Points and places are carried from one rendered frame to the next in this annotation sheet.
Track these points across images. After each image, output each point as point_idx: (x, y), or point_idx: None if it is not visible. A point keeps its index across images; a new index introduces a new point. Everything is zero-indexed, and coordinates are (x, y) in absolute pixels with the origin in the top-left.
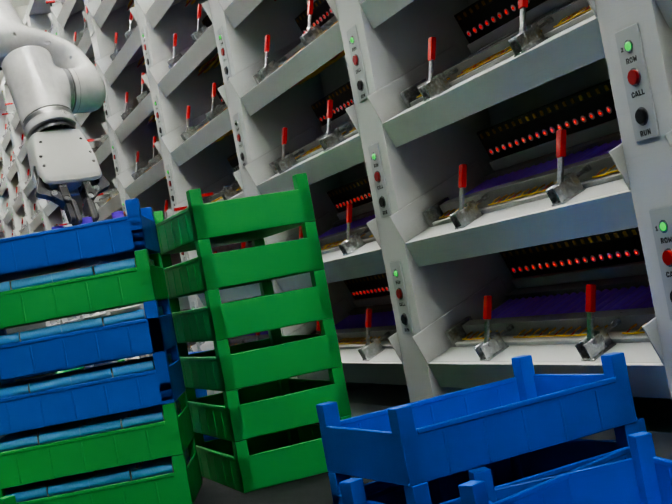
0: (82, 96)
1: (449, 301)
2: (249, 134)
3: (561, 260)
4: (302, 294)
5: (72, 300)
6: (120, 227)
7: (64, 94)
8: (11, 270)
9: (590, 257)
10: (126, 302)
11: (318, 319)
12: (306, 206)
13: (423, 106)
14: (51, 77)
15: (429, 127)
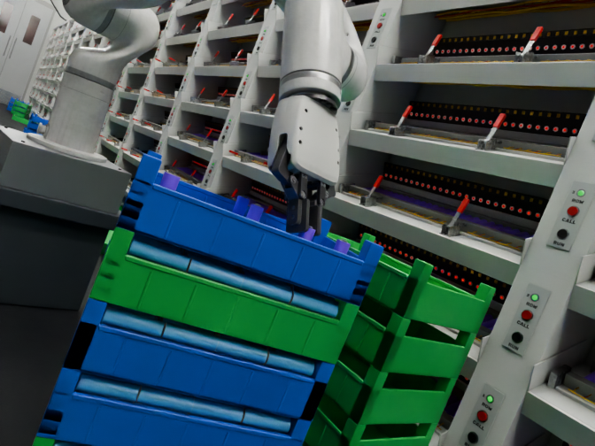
0: (349, 83)
1: (516, 445)
2: (340, 156)
3: None
4: (434, 396)
5: (251, 322)
6: (350, 269)
7: (342, 71)
8: (203, 250)
9: None
10: (305, 353)
11: (429, 422)
12: (480, 319)
13: None
14: (342, 44)
15: None
